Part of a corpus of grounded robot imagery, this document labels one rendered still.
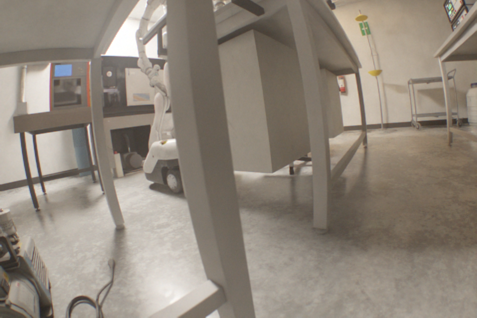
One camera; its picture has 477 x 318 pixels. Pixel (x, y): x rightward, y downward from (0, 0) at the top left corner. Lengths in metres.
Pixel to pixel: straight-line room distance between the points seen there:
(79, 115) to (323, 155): 1.59
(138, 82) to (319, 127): 2.29
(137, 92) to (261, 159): 2.00
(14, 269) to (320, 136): 0.93
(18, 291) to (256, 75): 1.03
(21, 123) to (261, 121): 1.61
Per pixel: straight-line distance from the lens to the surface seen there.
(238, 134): 0.91
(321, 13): 1.00
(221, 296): 0.34
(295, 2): 0.73
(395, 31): 4.67
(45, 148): 3.50
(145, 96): 2.60
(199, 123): 0.22
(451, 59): 2.40
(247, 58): 0.88
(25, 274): 0.64
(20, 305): 0.54
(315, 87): 0.62
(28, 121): 1.70
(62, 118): 1.67
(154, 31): 1.13
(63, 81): 1.83
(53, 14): 0.82
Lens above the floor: 0.41
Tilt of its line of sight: 4 degrees down
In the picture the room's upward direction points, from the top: 7 degrees counter-clockwise
